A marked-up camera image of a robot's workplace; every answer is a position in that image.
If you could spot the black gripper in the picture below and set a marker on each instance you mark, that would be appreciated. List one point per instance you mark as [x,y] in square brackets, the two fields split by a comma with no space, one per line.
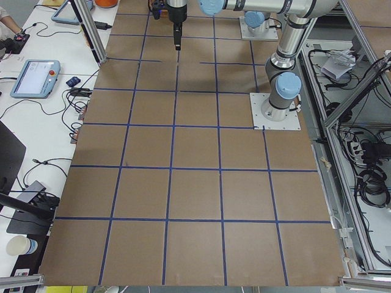
[176,14]

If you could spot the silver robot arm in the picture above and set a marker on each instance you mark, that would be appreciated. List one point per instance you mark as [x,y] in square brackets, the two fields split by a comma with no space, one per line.
[285,85]
[257,20]

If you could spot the orange round object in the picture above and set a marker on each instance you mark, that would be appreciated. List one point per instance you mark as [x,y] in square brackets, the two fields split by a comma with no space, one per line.
[106,3]

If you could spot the black power adapter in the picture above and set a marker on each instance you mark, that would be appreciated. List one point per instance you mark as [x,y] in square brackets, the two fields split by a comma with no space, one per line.
[102,25]

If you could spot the far teach pendant tablet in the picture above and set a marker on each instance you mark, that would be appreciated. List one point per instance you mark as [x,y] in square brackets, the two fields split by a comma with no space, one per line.
[65,14]

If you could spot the teach pendant tablet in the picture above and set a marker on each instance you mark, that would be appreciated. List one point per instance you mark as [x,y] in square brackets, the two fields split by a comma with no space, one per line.
[37,79]
[65,14]

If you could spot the small blue device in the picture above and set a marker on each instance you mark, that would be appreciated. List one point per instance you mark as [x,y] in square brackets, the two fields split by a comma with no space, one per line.
[73,81]

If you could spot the near teach pendant tablet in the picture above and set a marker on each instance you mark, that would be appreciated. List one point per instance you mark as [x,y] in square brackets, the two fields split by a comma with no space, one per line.
[37,79]

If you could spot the white paper stack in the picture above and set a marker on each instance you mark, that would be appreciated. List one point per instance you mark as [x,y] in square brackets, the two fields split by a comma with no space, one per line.
[338,63]

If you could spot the black monitor stand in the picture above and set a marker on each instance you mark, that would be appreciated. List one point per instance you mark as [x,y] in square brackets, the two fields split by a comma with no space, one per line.
[33,208]

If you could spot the white paper cup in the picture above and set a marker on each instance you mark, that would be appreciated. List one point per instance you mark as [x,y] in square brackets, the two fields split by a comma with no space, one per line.
[21,245]

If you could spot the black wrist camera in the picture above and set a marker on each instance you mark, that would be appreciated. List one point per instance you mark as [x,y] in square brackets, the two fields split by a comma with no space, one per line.
[157,7]

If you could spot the aluminium frame post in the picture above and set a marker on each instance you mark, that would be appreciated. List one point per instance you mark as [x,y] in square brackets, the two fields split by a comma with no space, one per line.
[89,29]

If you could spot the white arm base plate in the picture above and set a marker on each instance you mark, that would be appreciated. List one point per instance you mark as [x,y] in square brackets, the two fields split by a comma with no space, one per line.
[265,117]

